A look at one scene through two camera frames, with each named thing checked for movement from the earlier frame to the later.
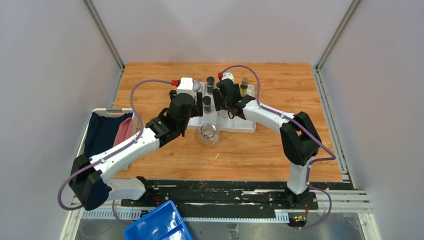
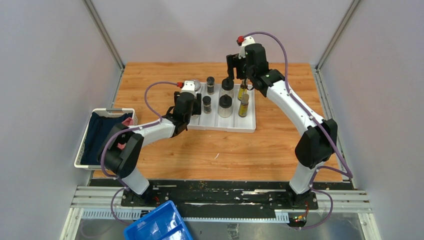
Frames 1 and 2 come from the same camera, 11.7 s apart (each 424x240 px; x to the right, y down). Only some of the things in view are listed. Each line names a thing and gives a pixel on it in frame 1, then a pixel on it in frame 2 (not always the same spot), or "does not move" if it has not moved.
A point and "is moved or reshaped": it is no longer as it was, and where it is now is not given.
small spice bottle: x=207 y=104 does not move
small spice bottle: x=210 y=85 does not move
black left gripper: x=197 y=110 does not move
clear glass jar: x=208 y=135 is moved or reshaped
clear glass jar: x=196 y=85 does not move
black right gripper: x=218 y=98 → x=231 y=59
